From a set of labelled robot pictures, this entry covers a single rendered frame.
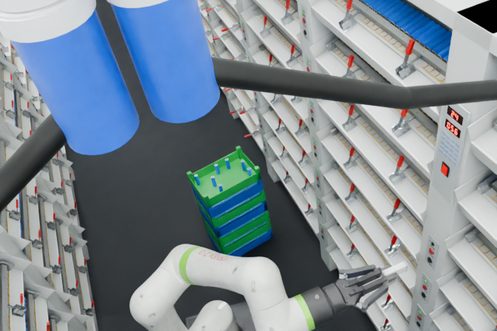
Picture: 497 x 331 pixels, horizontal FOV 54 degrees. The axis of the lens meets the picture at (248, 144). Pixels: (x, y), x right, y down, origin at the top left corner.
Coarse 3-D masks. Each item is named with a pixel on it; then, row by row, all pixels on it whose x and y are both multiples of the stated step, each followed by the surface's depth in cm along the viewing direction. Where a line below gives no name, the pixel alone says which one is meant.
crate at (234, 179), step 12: (228, 156) 246; (240, 156) 248; (204, 168) 242; (240, 168) 245; (252, 168) 243; (192, 180) 240; (204, 180) 243; (216, 180) 242; (228, 180) 240; (240, 180) 239; (252, 180) 235; (204, 192) 237; (216, 192) 236; (228, 192) 231
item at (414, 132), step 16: (320, 48) 160; (336, 48) 159; (320, 64) 158; (336, 64) 155; (352, 64) 152; (368, 64) 146; (368, 80) 145; (384, 80) 139; (368, 112) 138; (384, 112) 135; (400, 112) 132; (416, 112) 128; (384, 128) 132; (400, 128) 127; (416, 128) 127; (432, 128) 123; (400, 144) 127; (416, 144) 125; (432, 144) 122; (416, 160) 122; (432, 160) 115
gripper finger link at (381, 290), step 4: (384, 284) 126; (388, 284) 126; (380, 288) 126; (384, 288) 126; (376, 292) 125; (380, 292) 125; (384, 292) 126; (368, 296) 125; (372, 296) 125; (376, 296) 125; (380, 296) 126; (368, 300) 124; (372, 300) 124; (376, 300) 126; (364, 304) 123; (368, 304) 125; (364, 308) 123; (364, 312) 124
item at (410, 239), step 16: (336, 128) 183; (336, 144) 183; (336, 160) 179; (352, 176) 171; (368, 192) 165; (384, 192) 162; (384, 208) 159; (400, 208) 156; (400, 224) 153; (416, 224) 151; (400, 240) 151; (416, 240) 148; (416, 256) 142
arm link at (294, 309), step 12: (288, 300) 123; (300, 300) 123; (252, 312) 121; (264, 312) 119; (276, 312) 119; (288, 312) 121; (300, 312) 121; (264, 324) 119; (276, 324) 119; (288, 324) 120; (300, 324) 121; (312, 324) 122
